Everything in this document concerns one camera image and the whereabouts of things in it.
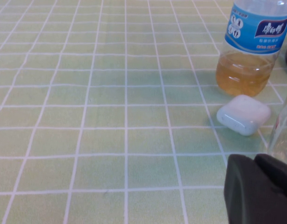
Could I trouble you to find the clear bottle with white cap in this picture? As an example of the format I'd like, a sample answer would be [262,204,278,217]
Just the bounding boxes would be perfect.
[267,81,287,168]

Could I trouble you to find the blue-label bottle with yellow liquid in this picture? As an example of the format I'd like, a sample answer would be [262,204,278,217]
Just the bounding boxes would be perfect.
[215,0,287,98]

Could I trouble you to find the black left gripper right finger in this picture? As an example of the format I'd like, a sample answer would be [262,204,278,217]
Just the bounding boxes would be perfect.
[254,153,287,201]

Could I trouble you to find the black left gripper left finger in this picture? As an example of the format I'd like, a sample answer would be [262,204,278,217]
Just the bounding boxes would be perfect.
[223,154,287,224]

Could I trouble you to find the green checkered tablecloth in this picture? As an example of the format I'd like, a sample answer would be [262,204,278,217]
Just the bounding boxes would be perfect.
[0,0,287,224]

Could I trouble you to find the white earbuds case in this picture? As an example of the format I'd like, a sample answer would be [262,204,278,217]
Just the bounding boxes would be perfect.
[215,94,272,137]

